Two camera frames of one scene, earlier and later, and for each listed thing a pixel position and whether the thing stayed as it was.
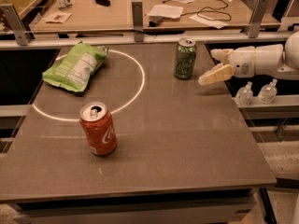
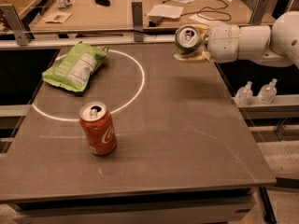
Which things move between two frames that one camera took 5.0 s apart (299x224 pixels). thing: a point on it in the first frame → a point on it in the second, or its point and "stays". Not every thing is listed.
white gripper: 242,61 → 223,42
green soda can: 184,60 → 188,39
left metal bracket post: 21,35 stays
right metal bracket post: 260,9 stays
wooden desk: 164,10 stays
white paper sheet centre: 163,10 stays
